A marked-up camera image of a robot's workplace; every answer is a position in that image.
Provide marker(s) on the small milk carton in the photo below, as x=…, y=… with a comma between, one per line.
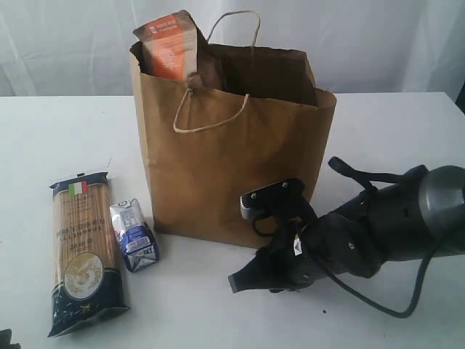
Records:
x=136, y=241

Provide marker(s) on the brown paper bag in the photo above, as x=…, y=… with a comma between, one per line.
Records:
x=202, y=148

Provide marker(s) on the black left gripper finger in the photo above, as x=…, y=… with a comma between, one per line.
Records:
x=5, y=340

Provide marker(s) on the brown pouch orange label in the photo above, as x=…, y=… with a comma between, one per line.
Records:
x=173, y=47

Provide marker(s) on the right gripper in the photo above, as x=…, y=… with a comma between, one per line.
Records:
x=279, y=211

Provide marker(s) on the spaghetti packet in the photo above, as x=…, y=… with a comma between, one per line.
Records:
x=88, y=286

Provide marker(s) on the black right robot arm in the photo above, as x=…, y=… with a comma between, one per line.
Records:
x=395, y=218

